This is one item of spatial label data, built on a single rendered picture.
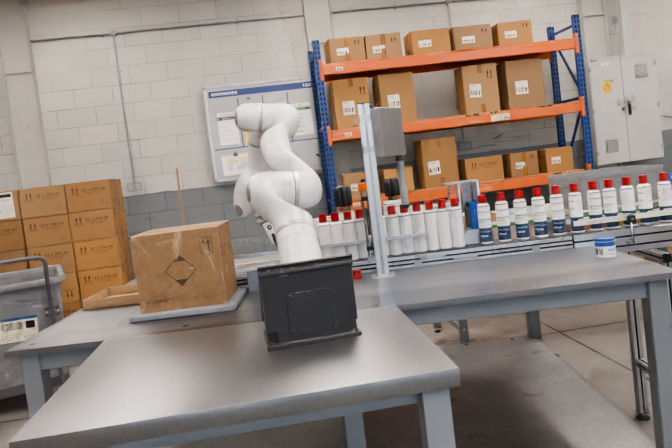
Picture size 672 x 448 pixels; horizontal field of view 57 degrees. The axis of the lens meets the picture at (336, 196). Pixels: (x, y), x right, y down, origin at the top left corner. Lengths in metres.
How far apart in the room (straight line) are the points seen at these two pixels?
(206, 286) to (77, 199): 3.53
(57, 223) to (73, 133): 1.74
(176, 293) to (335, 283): 0.77
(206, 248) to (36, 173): 5.17
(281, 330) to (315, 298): 0.12
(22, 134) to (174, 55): 1.79
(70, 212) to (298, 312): 4.18
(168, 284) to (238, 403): 0.97
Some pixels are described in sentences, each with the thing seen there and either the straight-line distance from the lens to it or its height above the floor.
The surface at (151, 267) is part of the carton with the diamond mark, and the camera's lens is 2.22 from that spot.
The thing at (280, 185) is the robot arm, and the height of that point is 1.24.
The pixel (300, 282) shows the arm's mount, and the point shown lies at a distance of 1.60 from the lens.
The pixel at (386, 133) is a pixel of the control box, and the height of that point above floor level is 1.37.
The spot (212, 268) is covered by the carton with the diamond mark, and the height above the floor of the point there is 0.98.
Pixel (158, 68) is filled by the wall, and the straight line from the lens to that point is 7.06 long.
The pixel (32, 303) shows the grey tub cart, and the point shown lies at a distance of 4.25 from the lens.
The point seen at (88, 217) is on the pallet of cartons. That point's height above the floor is 1.09.
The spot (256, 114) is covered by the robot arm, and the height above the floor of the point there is 1.49.
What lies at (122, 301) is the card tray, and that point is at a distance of 2.60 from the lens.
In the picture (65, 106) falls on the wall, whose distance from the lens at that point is 7.22.
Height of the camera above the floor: 1.28
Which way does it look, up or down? 3 degrees down
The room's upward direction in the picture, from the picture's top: 7 degrees counter-clockwise
